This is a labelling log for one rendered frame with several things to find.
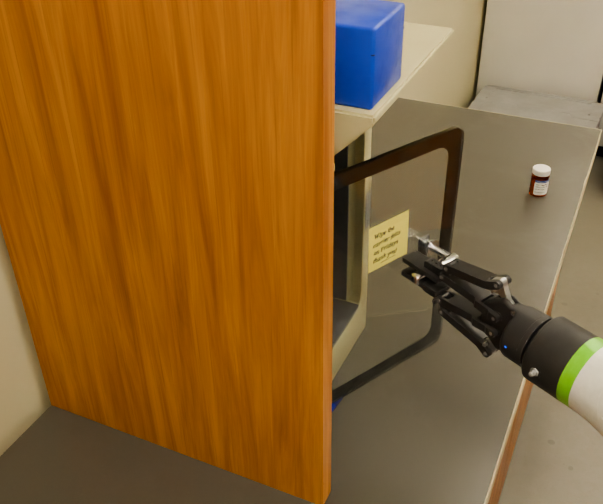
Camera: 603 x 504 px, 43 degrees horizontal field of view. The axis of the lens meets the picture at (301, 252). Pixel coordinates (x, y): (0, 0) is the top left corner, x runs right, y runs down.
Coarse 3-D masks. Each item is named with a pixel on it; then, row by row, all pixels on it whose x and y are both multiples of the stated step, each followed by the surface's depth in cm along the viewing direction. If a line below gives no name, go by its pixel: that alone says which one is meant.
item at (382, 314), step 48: (432, 144) 104; (336, 192) 97; (384, 192) 103; (432, 192) 109; (336, 240) 101; (432, 240) 115; (336, 288) 106; (384, 288) 113; (336, 336) 111; (384, 336) 118; (432, 336) 127; (336, 384) 116
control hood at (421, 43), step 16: (416, 32) 103; (432, 32) 103; (448, 32) 103; (416, 48) 98; (432, 48) 98; (416, 64) 94; (400, 80) 89; (384, 96) 85; (336, 112) 83; (352, 112) 82; (368, 112) 82; (384, 112) 85; (336, 128) 84; (352, 128) 83; (368, 128) 82; (336, 144) 85
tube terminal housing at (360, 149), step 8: (360, 136) 120; (368, 136) 118; (352, 144) 120; (360, 144) 121; (368, 144) 119; (352, 152) 121; (360, 152) 122; (368, 152) 120; (352, 160) 122; (360, 160) 122
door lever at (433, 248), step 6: (432, 246) 115; (438, 246) 115; (432, 252) 116; (438, 252) 114; (444, 252) 113; (444, 258) 112; (450, 258) 112; (444, 264) 111; (414, 276) 108; (420, 276) 108; (414, 282) 109; (420, 282) 109
